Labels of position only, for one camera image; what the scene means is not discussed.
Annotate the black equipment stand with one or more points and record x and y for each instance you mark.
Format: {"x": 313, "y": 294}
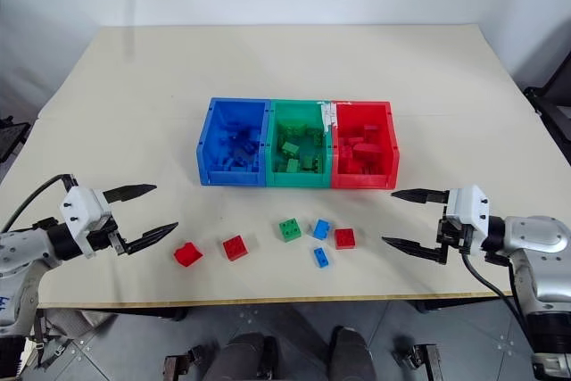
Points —
{"x": 555, "y": 100}

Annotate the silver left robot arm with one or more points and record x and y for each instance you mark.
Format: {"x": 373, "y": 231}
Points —
{"x": 22, "y": 260}

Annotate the red plastic bin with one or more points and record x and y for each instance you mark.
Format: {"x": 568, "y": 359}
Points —
{"x": 388, "y": 162}

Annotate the white tape strip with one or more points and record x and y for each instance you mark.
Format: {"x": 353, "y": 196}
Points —
{"x": 328, "y": 115}

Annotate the red curved toy brick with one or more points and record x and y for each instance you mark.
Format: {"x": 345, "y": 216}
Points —
{"x": 188, "y": 254}

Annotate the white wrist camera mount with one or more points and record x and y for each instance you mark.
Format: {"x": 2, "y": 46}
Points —
{"x": 473, "y": 211}
{"x": 82, "y": 211}

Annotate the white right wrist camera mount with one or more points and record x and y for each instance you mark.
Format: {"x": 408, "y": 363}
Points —
{"x": 473, "y": 211}

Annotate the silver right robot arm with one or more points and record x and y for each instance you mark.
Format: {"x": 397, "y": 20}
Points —
{"x": 540, "y": 256}

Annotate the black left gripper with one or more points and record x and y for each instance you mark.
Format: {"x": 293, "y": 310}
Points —
{"x": 103, "y": 238}

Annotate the green plastic bin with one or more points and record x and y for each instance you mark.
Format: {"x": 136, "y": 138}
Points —
{"x": 273, "y": 178}

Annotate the dark rounded shape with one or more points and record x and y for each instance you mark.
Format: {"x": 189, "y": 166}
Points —
{"x": 352, "y": 354}
{"x": 243, "y": 356}

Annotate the small blue toy brick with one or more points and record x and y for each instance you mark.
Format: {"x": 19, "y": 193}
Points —
{"x": 321, "y": 258}

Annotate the black metal frame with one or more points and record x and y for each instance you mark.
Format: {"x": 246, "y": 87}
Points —
{"x": 11, "y": 138}

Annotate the green square toy brick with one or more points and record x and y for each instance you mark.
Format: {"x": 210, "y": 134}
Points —
{"x": 290, "y": 229}

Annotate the black table foot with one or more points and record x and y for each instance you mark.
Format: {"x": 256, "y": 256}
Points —
{"x": 430, "y": 306}
{"x": 171, "y": 313}

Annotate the blue square toy brick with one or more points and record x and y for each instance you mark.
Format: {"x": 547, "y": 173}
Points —
{"x": 322, "y": 229}

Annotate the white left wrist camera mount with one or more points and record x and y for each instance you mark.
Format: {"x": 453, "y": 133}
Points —
{"x": 82, "y": 211}

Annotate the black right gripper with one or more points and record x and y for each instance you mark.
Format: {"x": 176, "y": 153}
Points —
{"x": 452, "y": 236}

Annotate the blue plastic bin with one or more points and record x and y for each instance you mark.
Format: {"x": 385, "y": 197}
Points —
{"x": 209, "y": 149}

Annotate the black metal bracket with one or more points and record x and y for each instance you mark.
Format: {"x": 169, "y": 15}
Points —
{"x": 421, "y": 361}
{"x": 180, "y": 365}

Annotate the red square toy brick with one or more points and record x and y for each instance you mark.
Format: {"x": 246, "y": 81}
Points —
{"x": 235, "y": 248}
{"x": 345, "y": 238}

